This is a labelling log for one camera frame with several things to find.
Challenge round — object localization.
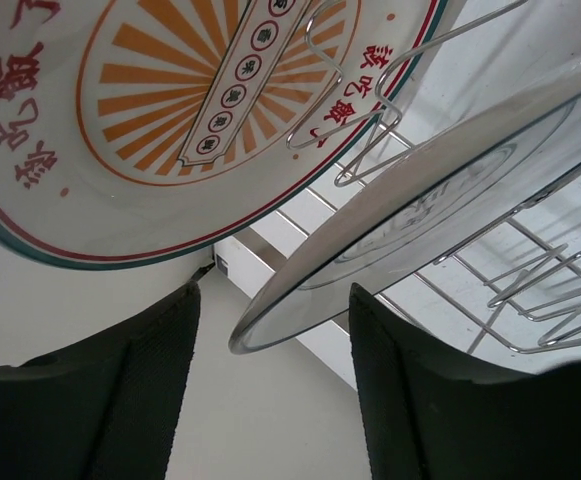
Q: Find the orange sunburst plate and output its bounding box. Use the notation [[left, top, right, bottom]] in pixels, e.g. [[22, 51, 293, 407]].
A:
[[0, 1, 465, 271]]

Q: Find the middle glass plate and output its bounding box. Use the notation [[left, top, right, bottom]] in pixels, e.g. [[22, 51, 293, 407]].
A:
[[228, 56, 581, 354]]

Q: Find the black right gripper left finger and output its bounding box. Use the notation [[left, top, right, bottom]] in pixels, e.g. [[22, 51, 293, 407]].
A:
[[0, 281, 201, 479]]

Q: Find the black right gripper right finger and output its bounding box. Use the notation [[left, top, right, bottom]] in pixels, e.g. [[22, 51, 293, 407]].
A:
[[349, 284, 581, 479]]

